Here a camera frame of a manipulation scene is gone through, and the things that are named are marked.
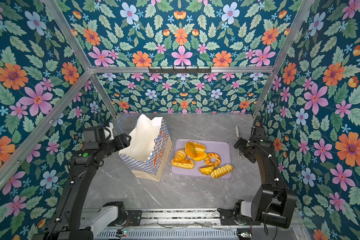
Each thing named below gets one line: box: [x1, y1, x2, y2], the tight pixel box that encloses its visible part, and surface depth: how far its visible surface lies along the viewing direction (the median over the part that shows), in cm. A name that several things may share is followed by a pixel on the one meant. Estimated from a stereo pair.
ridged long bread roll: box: [210, 164, 234, 179], surface depth 85 cm
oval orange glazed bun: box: [193, 151, 208, 162], surface depth 93 cm
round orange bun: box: [185, 141, 196, 160], surface depth 91 cm
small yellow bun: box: [199, 165, 215, 176], surface depth 86 cm
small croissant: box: [174, 148, 187, 162], surface depth 90 cm
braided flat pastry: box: [171, 158, 195, 169], surface depth 90 cm
